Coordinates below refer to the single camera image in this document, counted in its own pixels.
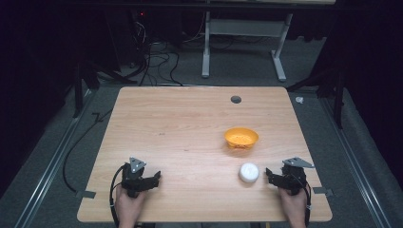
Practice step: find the person's left hand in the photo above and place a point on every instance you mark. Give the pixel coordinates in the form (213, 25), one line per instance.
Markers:
(128, 209)

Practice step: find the white metal desk frame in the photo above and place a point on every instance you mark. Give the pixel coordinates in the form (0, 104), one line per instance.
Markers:
(206, 47)

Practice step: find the metal floor rail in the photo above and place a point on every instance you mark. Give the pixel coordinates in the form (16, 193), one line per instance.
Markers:
(50, 171)
(351, 158)

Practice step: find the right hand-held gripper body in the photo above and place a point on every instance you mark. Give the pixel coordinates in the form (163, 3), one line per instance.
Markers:
(294, 179)

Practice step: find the black metal stand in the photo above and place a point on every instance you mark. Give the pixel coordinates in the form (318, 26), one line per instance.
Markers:
(78, 95)
(339, 101)

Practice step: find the small white crumpled scrap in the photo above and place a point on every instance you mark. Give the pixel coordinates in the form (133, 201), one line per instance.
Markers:
(299, 100)

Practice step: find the grey tape piece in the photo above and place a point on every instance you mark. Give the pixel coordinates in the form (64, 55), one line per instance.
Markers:
(323, 191)
(86, 194)

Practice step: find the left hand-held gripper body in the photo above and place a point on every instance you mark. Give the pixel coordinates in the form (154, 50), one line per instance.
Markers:
(133, 180)

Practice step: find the orange plastic bowl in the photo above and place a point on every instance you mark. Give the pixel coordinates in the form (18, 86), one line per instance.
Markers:
(241, 136)

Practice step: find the person's right hand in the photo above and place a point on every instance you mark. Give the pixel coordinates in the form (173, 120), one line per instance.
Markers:
(296, 209)

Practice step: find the dark equipment with red light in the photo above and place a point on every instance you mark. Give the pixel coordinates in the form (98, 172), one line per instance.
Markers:
(133, 34)

